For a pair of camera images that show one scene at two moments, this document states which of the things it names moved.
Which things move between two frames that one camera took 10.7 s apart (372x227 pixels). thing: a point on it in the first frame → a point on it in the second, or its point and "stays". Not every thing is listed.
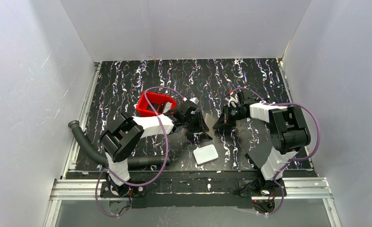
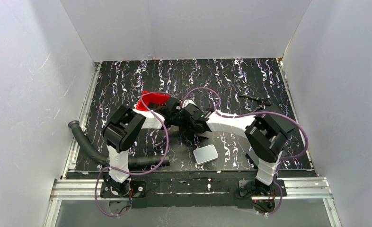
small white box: x=205 y=154 stays
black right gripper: x=226 y=114 → x=189 y=126
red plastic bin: x=158 y=101 stays
